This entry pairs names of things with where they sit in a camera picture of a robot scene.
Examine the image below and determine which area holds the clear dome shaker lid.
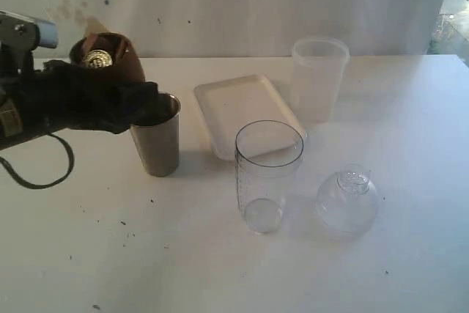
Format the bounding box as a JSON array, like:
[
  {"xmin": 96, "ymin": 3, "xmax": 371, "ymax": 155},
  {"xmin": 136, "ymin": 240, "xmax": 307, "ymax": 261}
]
[{"xmin": 316, "ymin": 164, "xmax": 379, "ymax": 235}]

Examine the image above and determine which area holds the clear shaker cup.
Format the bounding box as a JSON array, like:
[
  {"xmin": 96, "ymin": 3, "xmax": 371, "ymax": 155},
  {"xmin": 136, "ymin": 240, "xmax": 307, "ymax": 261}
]
[{"xmin": 235, "ymin": 119, "xmax": 304, "ymax": 235}]

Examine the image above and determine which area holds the translucent plastic container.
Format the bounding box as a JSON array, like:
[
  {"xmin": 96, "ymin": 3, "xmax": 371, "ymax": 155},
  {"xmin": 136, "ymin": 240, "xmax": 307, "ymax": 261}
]
[{"xmin": 290, "ymin": 36, "xmax": 350, "ymax": 125}]

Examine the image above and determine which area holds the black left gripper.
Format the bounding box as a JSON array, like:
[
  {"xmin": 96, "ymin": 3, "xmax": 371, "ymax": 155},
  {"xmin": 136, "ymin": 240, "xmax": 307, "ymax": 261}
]
[{"xmin": 1, "ymin": 11, "xmax": 158, "ymax": 149}]

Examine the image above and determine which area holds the white rectangular tray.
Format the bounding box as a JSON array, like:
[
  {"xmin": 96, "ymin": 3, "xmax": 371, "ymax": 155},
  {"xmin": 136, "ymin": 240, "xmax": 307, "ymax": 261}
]
[{"xmin": 193, "ymin": 75, "xmax": 307, "ymax": 161}]

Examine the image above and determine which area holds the brown wooden cup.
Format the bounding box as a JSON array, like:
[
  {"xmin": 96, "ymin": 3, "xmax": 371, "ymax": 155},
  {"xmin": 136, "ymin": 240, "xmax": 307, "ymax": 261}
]
[{"xmin": 69, "ymin": 35, "xmax": 145, "ymax": 84}]

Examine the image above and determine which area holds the gold foil coin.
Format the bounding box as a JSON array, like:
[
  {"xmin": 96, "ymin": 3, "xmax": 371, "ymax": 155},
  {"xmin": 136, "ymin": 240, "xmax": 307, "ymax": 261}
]
[{"xmin": 81, "ymin": 49, "xmax": 113, "ymax": 69}]

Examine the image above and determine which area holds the stainless steel tumbler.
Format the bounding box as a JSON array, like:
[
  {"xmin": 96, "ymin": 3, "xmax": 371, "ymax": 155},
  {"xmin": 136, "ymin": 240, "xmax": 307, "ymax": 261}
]
[{"xmin": 130, "ymin": 92, "xmax": 181, "ymax": 177}]

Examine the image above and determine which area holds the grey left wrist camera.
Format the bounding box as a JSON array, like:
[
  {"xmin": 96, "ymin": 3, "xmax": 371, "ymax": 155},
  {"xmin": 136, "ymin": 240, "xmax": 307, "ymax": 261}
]
[{"xmin": 31, "ymin": 18, "xmax": 59, "ymax": 49}]

